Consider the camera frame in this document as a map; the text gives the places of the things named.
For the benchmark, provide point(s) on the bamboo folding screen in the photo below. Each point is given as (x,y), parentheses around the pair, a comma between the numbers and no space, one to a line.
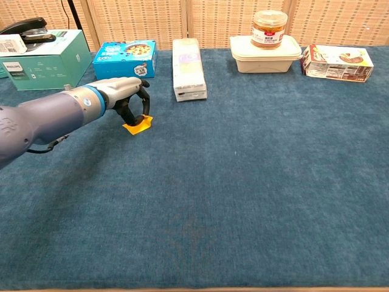
(212,21)

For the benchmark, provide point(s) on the white brown cake box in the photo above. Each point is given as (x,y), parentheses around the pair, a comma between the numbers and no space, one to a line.
(337,64)

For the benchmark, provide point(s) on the blue cookie box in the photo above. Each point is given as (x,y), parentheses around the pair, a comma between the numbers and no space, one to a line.
(124,61)

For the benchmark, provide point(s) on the black stapler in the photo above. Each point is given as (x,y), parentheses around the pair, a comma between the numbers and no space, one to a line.
(33,30)

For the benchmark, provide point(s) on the blue tablecloth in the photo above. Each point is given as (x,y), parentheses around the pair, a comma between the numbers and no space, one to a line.
(212,182)

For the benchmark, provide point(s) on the teal Philips cardboard box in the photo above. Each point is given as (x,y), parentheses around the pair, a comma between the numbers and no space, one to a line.
(51,67)

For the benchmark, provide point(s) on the black pole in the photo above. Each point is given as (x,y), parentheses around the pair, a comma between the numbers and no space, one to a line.
(73,12)

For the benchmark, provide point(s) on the yellow plastic piece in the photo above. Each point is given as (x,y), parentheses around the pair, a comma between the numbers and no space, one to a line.
(138,128)

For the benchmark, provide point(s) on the long white wrapped box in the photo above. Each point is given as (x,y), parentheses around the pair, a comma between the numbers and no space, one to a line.
(188,70)

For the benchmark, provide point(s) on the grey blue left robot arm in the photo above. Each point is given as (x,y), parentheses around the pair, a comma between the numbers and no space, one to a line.
(51,115)

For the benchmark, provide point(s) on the small white printed box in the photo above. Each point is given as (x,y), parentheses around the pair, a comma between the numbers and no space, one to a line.
(12,44)

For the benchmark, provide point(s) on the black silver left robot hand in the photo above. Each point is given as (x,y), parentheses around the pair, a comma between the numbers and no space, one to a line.
(121,88)

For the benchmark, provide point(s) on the beige lidded plastic container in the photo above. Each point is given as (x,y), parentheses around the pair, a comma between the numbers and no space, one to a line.
(264,61)

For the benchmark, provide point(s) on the clear jar with orange contents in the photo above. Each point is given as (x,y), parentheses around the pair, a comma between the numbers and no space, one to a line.
(269,30)

